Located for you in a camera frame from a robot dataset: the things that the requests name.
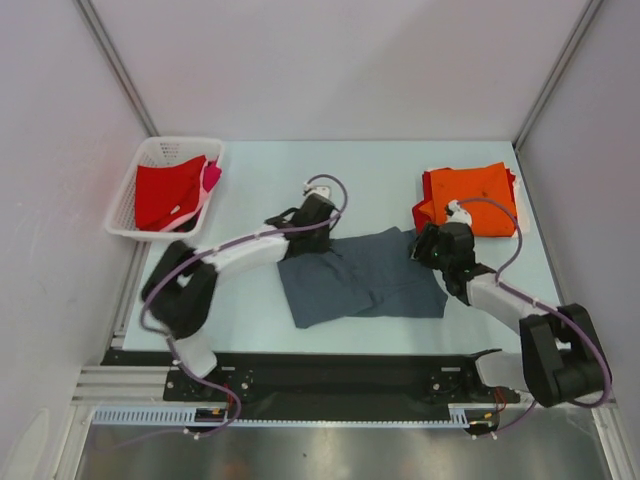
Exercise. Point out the white folded t shirt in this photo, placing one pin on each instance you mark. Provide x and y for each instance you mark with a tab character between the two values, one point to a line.
522	214

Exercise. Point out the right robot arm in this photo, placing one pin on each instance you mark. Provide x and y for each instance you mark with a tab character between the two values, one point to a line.
561	359

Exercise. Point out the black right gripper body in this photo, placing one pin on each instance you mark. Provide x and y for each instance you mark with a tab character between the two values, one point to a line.
425	248

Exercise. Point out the aluminium frame rail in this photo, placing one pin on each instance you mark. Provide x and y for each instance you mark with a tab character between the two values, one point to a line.
120	385

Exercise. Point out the red shirt in basket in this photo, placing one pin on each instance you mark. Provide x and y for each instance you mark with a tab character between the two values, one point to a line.
164	195

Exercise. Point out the aluminium corner post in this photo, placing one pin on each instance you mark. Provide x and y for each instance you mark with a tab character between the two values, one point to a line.
107	48
559	68

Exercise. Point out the right aluminium corner post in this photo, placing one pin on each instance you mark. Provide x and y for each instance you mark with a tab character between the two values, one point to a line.
559	68

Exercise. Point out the left aluminium corner post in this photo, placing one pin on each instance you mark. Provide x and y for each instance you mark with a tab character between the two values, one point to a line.
107	48

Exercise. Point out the grey blue t shirt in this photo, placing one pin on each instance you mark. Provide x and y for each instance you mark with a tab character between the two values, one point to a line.
370	276

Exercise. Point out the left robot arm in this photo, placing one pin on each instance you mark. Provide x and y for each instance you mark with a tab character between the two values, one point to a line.
178	294

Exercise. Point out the orange folded t shirt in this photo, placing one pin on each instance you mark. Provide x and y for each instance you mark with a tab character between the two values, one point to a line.
475	200

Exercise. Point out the pink shirt in basket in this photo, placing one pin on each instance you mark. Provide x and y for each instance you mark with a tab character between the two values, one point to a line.
210	177

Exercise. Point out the white cable duct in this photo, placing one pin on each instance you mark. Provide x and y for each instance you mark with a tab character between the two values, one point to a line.
442	416

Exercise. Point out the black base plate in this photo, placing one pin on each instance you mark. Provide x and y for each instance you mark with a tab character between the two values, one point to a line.
341	383

